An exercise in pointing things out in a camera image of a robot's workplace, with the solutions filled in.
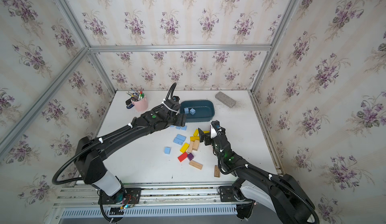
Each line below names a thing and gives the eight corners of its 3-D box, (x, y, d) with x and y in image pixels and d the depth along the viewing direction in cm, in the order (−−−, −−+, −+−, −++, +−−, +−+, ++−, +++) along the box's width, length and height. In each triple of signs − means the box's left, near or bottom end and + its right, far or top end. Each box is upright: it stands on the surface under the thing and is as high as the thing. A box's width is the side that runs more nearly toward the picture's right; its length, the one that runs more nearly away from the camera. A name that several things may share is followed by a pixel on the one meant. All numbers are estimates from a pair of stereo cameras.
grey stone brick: (213, 97, 119) (213, 95, 117) (219, 93, 122) (219, 90, 120) (230, 109, 111) (231, 106, 109) (236, 104, 115) (237, 101, 113)
